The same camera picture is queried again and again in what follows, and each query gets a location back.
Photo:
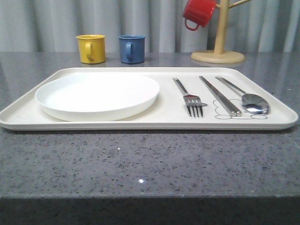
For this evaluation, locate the silver metal spoon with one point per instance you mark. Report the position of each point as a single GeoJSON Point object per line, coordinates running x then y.
{"type": "Point", "coordinates": [253, 103]}

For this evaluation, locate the grey pleated curtain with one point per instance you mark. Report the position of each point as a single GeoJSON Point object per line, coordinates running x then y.
{"type": "Point", "coordinates": [52, 25]}

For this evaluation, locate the blue enamel mug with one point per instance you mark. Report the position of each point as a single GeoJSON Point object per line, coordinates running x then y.
{"type": "Point", "coordinates": [132, 48]}

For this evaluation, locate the white round plate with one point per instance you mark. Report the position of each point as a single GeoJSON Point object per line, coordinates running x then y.
{"type": "Point", "coordinates": [97, 97]}

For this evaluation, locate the silver metal fork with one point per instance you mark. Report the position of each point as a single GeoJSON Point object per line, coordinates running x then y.
{"type": "Point", "coordinates": [193, 103]}

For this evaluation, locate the yellow enamel mug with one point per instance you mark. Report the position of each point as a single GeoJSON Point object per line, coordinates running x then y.
{"type": "Point", "coordinates": [91, 48]}

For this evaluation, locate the cream rabbit serving tray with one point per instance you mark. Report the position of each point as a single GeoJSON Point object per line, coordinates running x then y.
{"type": "Point", "coordinates": [222, 105]}

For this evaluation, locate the wooden mug tree stand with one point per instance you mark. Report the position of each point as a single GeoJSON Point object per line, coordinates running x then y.
{"type": "Point", "coordinates": [219, 54]}

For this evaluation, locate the red enamel mug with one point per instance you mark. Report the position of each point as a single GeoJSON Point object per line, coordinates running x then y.
{"type": "Point", "coordinates": [199, 12]}

